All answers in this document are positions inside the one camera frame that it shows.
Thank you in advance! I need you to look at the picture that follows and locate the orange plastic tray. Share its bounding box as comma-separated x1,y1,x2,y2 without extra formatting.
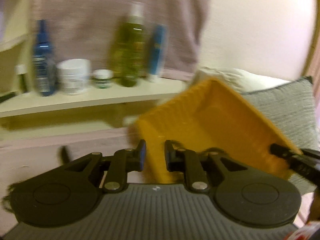
133,79,300,184

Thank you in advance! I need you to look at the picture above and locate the grey woven pillow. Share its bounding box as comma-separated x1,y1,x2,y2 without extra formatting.
241,76,320,196

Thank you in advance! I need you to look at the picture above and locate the cream corner shelf unit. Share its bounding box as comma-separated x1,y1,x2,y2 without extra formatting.
0,0,190,131

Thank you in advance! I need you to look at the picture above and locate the black cylinder case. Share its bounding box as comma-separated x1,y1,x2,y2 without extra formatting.
60,146,71,165

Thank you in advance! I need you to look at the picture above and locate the cream pillow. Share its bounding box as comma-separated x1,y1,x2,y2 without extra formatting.
190,67,290,93

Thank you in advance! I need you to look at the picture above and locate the small green-label jar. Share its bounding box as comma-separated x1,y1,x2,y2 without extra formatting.
93,69,113,89

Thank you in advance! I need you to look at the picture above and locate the white cream jar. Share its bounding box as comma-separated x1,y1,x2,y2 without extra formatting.
57,59,91,95

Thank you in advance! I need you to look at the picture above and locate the mauve towel on table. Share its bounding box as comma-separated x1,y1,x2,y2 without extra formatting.
0,127,141,233

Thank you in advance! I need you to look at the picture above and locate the blue white tube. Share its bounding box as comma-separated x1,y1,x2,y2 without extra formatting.
148,24,168,83

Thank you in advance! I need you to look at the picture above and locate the green olive spray bottle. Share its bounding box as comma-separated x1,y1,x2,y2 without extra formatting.
110,2,146,87

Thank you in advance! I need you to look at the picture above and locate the blue spray bottle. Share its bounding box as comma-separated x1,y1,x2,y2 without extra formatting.
33,20,56,96

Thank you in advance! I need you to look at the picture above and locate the dark green lying tube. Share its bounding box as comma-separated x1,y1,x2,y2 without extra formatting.
0,92,16,103

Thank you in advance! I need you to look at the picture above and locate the black white lip balm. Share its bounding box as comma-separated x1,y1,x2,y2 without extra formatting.
15,64,29,94

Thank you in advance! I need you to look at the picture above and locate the hanging mauve towel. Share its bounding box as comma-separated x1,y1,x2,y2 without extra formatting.
33,0,210,81

